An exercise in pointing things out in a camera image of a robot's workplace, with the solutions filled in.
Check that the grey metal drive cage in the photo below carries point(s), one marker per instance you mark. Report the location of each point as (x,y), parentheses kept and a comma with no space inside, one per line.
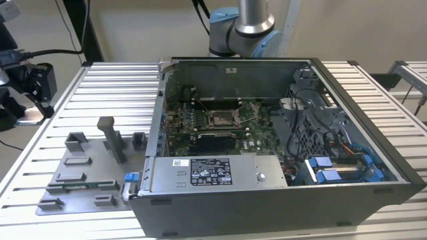
(305,130)

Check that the black box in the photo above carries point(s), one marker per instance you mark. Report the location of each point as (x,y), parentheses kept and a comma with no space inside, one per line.
(384,81)

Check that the blue case latch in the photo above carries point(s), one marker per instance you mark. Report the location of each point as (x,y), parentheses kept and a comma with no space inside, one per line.
(130,177)

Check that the black graphics card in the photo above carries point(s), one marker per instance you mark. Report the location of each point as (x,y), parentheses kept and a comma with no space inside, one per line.
(214,143)

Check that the grey plastic parts rack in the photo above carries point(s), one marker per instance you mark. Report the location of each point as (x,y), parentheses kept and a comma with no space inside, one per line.
(97,197)

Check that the blue plastic clip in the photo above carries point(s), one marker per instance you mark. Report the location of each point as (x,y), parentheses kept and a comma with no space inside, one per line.
(377,175)
(368,160)

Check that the black RAM slot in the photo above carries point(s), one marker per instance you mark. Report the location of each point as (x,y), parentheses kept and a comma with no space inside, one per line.
(217,101)
(217,130)

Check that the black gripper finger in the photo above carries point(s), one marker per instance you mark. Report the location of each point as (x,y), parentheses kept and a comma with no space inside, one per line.
(37,102)

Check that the black round stand base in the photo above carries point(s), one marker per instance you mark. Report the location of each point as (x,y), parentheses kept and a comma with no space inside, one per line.
(7,125)

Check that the blue disk carrier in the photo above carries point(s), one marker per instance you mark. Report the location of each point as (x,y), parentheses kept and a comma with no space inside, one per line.
(329,176)
(321,162)

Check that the CPU socket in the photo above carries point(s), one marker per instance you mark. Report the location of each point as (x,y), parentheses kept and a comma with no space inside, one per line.
(222,118)

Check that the black open PC case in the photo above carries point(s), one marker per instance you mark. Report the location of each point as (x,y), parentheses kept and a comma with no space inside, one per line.
(234,215)

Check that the aluminium frame table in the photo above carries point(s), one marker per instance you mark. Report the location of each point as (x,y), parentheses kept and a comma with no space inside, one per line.
(410,72)

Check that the black frame post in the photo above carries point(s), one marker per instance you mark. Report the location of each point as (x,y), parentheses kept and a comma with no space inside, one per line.
(95,37)

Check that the green RAM stick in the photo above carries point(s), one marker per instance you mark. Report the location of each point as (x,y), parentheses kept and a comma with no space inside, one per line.
(82,186)

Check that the green motherboard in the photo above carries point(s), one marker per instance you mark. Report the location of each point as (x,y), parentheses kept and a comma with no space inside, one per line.
(261,140)

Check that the silver power supply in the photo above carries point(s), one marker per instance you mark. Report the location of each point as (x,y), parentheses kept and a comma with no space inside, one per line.
(167,175)

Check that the black power supply label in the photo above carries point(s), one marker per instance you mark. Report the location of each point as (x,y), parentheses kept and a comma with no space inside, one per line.
(210,171)

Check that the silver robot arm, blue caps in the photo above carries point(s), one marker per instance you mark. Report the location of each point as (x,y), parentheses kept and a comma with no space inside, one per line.
(254,15)

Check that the thin metal locking lever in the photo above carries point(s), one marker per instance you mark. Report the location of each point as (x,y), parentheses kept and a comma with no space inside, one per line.
(250,119)
(203,105)

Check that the white case sticker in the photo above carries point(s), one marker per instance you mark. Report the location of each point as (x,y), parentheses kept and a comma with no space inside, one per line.
(231,70)

